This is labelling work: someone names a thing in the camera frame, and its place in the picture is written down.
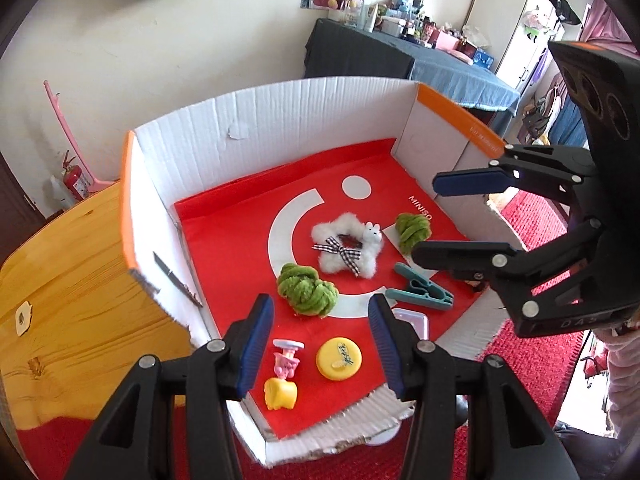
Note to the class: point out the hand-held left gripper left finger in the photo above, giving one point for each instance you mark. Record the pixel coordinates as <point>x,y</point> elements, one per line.
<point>252,350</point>

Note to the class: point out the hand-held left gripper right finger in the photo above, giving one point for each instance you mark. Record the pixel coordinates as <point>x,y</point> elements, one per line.
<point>392,350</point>

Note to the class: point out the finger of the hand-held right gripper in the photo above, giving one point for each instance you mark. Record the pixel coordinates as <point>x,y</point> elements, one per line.
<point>465,255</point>
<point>470,182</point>

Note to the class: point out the clear plastic box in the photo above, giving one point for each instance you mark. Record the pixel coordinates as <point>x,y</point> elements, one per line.
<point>417,322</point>

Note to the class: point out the yellow round lid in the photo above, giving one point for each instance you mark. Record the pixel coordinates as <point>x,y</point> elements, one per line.
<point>340,360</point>

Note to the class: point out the teal clothespin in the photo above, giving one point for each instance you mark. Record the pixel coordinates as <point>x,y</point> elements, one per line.
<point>407,272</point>

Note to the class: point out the large green yarn scrunchie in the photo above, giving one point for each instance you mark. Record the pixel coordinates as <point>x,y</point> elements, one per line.
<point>305,290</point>

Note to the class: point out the white fluffy star hair clip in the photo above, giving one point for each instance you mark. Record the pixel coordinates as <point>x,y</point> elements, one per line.
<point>332,257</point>

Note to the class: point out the orange and white cardboard box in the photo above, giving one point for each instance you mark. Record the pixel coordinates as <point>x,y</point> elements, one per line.
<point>200,160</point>

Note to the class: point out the person's right forearm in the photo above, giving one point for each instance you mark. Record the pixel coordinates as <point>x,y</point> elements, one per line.
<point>625,375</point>

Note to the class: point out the pink toy figure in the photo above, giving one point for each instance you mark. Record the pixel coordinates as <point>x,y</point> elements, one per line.
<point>286,362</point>

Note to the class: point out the yellow tooth-shaped toy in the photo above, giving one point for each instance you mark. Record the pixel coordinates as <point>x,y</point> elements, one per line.
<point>281,394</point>

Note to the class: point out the small green yarn scrunchie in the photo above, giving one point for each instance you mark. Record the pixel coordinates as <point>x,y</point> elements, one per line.
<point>411,232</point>

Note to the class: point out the white round container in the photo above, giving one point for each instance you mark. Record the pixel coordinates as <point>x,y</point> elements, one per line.
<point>382,437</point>

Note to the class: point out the red knitted mat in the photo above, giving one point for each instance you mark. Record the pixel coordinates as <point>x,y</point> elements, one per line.
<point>535,365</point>

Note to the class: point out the blue cloth covered table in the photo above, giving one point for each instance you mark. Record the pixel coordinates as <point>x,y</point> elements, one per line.
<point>380,60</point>

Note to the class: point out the clutter of bottles and boxes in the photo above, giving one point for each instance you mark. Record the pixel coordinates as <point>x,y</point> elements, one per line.
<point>425,27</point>

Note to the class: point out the white wardrobe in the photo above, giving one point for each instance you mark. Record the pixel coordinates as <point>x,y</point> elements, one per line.
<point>510,25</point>

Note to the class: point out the black hanging hat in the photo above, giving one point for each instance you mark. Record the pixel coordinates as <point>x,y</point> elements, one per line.
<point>562,7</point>

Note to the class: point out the beige paper tag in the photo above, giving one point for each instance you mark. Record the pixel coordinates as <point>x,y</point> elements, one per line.
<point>22,317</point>

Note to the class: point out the person's dark clothing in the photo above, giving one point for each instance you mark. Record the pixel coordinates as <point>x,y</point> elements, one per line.
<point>605,455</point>

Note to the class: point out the red fire extinguisher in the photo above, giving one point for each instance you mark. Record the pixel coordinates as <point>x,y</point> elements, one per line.
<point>76,180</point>

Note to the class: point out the brown door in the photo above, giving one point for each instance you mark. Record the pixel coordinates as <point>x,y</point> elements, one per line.
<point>17,210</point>

